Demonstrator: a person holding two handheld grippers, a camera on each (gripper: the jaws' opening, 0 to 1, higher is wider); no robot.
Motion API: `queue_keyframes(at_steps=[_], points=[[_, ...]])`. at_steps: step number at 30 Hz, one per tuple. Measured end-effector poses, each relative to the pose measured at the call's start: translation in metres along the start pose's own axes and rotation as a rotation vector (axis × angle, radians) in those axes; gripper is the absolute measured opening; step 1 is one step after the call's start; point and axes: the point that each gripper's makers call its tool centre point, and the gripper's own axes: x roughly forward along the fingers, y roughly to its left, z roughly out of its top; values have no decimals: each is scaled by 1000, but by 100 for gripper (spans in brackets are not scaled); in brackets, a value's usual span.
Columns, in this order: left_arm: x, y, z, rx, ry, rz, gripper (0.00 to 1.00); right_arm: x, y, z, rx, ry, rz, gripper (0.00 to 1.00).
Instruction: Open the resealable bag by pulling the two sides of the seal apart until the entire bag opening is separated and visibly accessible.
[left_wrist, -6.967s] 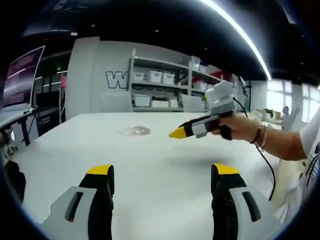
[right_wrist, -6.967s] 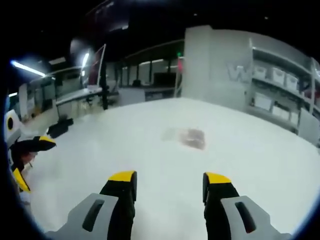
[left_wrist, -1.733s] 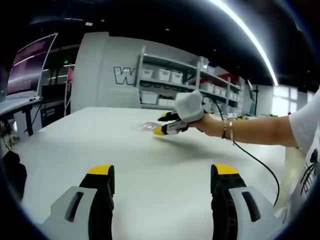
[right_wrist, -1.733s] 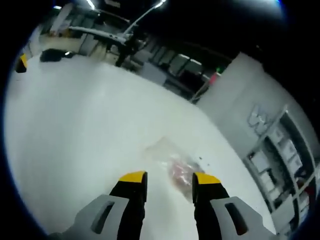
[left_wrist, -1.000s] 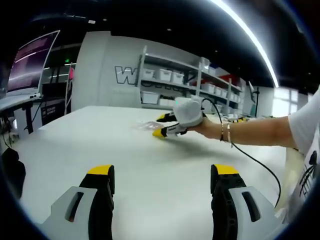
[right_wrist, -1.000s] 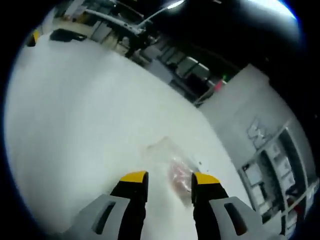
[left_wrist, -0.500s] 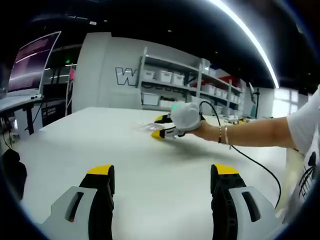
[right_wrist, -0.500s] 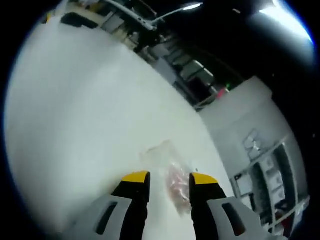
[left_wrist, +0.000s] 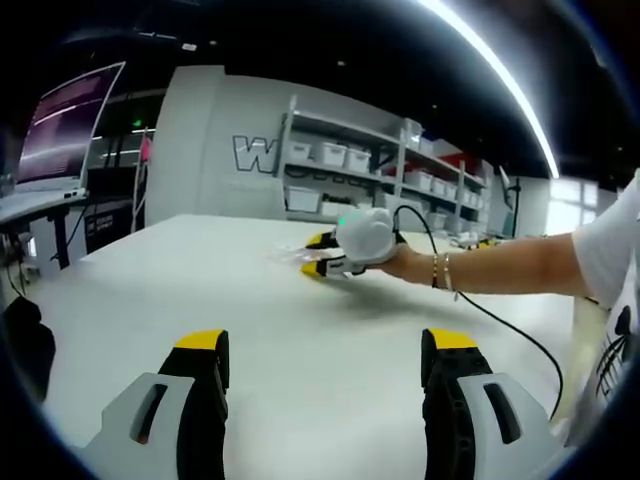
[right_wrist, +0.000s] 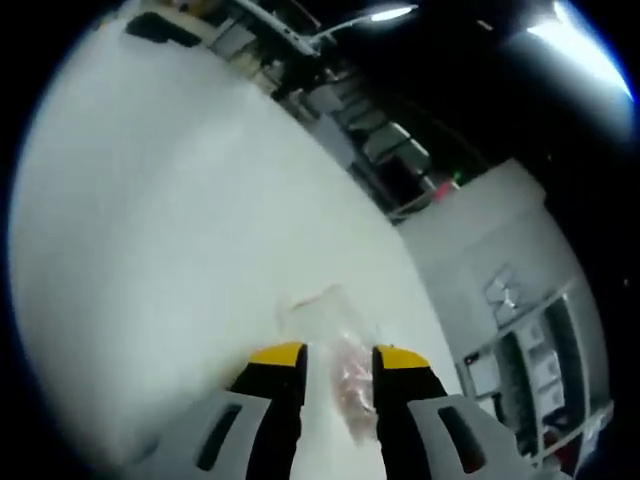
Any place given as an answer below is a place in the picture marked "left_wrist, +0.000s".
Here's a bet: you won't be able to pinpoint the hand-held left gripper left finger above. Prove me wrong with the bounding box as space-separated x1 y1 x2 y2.
82 328 231 480

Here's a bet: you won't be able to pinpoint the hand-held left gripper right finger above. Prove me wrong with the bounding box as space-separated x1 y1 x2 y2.
419 327 569 480

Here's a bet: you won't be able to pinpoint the clear resealable bag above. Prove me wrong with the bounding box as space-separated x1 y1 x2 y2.
263 244 324 267

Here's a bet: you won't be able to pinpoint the dark bag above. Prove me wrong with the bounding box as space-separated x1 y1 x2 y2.
0 294 57 404

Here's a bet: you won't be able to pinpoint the person's right hand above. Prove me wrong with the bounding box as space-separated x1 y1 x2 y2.
376 246 436 290

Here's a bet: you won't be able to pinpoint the grey shelving unit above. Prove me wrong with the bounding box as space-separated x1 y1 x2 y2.
281 93 495 237

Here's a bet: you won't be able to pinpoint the row of white storage bins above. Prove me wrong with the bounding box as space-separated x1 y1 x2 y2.
286 139 490 234

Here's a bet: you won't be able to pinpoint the black stand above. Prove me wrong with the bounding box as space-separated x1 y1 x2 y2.
498 166 525 237

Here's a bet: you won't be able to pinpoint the white printed shirt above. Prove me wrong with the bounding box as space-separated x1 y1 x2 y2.
562 169 640 451

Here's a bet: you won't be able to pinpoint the ceiling light strip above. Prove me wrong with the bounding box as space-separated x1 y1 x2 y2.
418 0 562 180

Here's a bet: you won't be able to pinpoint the black cabinet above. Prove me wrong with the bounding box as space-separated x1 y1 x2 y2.
83 166 147 254

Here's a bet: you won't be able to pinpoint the grey standing desk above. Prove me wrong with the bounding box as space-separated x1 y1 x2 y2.
0 185 90 275

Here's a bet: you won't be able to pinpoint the computer monitor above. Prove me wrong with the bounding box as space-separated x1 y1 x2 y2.
16 61 127 187

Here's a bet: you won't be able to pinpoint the wrist bracelets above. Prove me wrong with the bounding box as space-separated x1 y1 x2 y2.
430 251 459 302

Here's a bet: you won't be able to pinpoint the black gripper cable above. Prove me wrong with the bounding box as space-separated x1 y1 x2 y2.
391 204 565 424

